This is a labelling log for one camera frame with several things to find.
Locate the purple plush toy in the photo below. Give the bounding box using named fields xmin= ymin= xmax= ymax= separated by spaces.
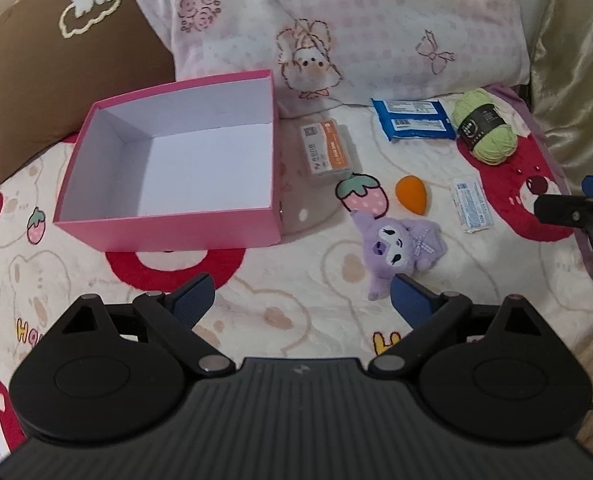
xmin=351 ymin=211 xmax=447 ymax=301

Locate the pink patterned pillow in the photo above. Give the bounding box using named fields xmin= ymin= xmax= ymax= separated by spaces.
xmin=136 ymin=0 xmax=529 ymax=117

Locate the orange makeup sponge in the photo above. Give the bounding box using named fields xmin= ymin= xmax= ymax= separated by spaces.
xmin=395 ymin=174 xmax=427 ymax=216

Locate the clear orange-label plastic case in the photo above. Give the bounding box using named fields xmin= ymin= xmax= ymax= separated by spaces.
xmin=299 ymin=119 xmax=353 ymax=183

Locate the small white tissue pack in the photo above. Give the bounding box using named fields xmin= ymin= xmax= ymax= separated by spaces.
xmin=450 ymin=176 xmax=494 ymax=234

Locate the green yarn ball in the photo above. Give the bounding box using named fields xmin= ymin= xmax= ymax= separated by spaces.
xmin=451 ymin=89 xmax=519 ymax=166

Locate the bear print bed blanket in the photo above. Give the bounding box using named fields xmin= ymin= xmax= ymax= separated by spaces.
xmin=0 ymin=84 xmax=593 ymax=460

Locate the pink cardboard box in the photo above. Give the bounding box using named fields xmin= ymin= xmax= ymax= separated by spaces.
xmin=54 ymin=70 xmax=282 ymax=252

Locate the beige satin curtain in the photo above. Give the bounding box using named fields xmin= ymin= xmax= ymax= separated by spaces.
xmin=531 ymin=0 xmax=593 ymax=190

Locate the brown cloud pillow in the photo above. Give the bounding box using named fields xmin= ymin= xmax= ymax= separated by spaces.
xmin=0 ymin=0 xmax=174 ymax=184

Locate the blue wet wipes pack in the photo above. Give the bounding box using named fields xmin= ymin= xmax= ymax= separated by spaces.
xmin=371 ymin=99 xmax=457 ymax=143

